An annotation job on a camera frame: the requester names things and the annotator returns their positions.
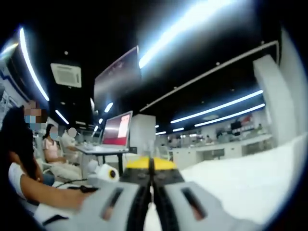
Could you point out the white standing desk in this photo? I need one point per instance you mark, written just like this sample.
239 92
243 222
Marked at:
96 150

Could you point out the ceiling-hung display screen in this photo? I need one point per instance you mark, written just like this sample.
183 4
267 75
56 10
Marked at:
115 79

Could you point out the ceiling air conditioner vent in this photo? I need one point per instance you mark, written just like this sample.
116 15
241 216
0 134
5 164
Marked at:
66 75

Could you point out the person's dark clothed body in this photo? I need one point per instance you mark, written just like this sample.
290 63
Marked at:
14 144

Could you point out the long ceiling strip light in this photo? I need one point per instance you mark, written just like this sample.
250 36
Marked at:
183 26

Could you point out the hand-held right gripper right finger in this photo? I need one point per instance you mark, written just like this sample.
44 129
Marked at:
192 207

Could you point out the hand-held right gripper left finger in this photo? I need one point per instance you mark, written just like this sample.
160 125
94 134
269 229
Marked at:
108 207

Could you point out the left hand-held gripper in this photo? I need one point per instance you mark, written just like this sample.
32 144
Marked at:
103 174

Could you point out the long white background counter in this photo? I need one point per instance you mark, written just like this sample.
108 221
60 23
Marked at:
216 146

